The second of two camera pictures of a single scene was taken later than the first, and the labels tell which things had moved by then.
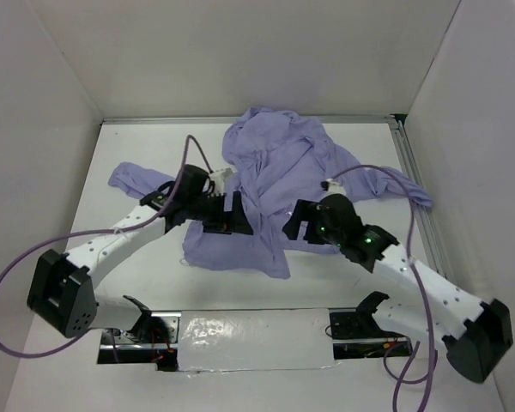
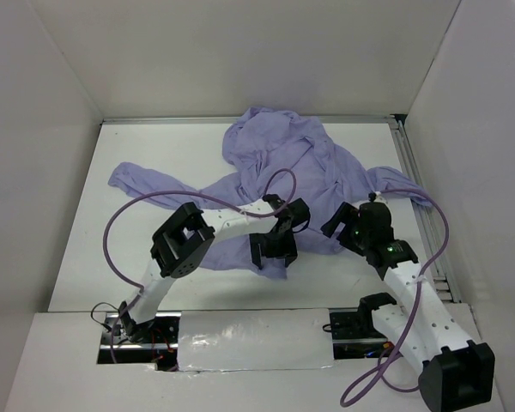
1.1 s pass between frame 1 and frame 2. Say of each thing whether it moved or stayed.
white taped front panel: stayed
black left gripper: moved
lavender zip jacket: stayed
